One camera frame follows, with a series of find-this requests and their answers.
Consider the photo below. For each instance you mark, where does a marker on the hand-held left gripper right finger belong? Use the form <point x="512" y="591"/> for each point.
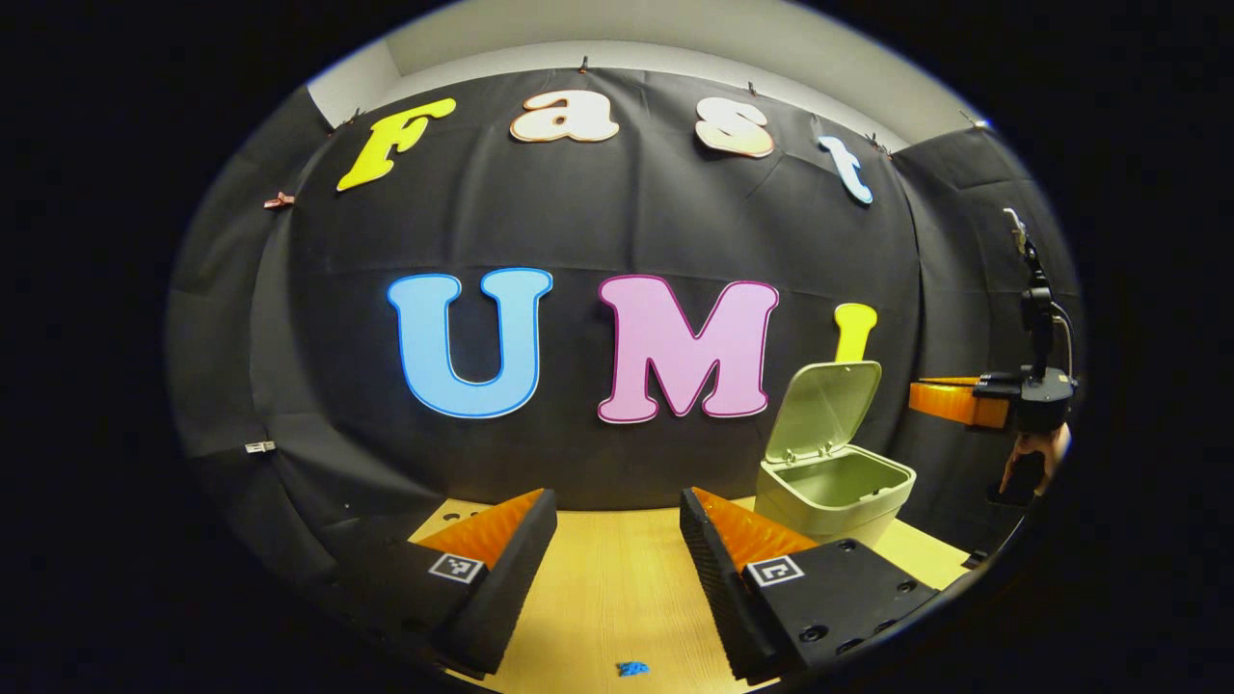
<point x="718" y="588"/>

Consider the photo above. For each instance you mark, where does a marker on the blue paper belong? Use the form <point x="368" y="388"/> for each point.
<point x="633" y="668"/>

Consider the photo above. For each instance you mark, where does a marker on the copper clip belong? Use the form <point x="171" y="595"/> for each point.
<point x="279" y="200"/>

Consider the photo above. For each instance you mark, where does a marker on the black backdrop cloth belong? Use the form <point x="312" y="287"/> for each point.
<point x="627" y="222"/>

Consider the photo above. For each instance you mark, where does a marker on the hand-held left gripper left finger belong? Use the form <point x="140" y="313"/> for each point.
<point x="511" y="588"/>

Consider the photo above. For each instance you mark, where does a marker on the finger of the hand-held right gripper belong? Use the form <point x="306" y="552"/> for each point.
<point x="954" y="405"/>
<point x="950" y="381"/>

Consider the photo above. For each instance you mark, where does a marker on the wooden desktop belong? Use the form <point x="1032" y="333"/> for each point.
<point x="617" y="598"/>

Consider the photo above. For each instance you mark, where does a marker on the green desktop garbage bin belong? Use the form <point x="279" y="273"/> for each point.
<point x="800" y="509"/>

